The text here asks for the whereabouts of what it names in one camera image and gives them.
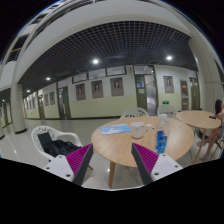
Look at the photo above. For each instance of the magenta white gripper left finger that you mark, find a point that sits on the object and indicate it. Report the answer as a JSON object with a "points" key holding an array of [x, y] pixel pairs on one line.
{"points": [[73, 166]]}

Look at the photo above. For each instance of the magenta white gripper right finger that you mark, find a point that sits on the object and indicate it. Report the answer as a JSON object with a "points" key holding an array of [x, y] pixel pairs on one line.
{"points": [[153, 166]]}

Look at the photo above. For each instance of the clear water bottle blue label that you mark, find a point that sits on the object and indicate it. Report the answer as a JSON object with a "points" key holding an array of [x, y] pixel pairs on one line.
{"points": [[162, 133]]}

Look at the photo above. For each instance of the black bag on chair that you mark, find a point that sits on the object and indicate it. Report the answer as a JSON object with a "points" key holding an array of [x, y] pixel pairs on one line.
{"points": [[56, 147]]}

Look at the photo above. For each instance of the white plastic chair left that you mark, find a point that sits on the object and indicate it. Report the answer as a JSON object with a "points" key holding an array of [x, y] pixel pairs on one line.
{"points": [[52, 134]]}

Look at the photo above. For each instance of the white ceramic cup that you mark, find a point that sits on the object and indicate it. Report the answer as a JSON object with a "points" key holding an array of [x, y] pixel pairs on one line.
{"points": [[137, 129]]}

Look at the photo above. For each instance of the round wooden table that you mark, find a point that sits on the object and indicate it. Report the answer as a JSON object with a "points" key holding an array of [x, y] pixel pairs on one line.
{"points": [[117, 147], [199, 120]]}

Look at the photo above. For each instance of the light blue booklet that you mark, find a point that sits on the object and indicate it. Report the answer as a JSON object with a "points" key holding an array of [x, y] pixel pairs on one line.
{"points": [[114, 129]]}

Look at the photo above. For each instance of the white chair behind table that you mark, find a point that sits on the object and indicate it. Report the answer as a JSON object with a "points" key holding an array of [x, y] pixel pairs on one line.
{"points": [[134, 112]]}

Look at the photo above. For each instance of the dark door left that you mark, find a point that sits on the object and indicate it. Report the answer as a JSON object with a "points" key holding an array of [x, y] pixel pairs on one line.
{"points": [[64, 107]]}

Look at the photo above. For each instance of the dark open door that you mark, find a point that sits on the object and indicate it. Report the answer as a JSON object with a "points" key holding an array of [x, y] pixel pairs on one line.
{"points": [[146, 93]]}

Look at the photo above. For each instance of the framed poster far right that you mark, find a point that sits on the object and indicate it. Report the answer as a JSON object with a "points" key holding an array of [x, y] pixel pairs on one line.
{"points": [[168, 84]]}

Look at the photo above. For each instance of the seated person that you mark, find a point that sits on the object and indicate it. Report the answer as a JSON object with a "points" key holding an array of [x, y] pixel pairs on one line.
{"points": [[216, 133]]}

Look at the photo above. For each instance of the white pillar left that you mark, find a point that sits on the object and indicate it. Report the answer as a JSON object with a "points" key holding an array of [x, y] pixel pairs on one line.
{"points": [[19, 124]]}

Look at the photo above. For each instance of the framed wall poster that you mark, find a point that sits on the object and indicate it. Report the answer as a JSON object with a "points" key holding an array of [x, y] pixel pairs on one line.
{"points": [[117, 87], [97, 89], [80, 92]]}

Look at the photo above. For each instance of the framed wall poster right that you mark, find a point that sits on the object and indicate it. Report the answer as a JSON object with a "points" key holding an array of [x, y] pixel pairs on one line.
{"points": [[117, 87]]}

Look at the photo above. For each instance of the framed wall poster centre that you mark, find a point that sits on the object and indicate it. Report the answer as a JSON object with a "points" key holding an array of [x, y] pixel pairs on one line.
{"points": [[97, 89]]}

